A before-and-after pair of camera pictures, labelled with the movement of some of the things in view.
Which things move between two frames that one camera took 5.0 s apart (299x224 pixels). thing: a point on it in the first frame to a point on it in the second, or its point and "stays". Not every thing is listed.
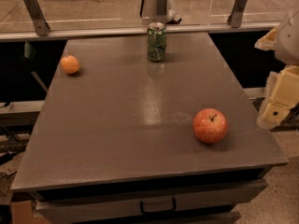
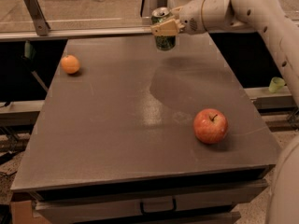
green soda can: (156, 41) to (160, 15)
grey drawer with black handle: (59, 210) stays
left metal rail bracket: (35, 10) stays
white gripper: (289, 41) to (192, 18)
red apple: (210, 125) stays
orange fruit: (69, 63) stays
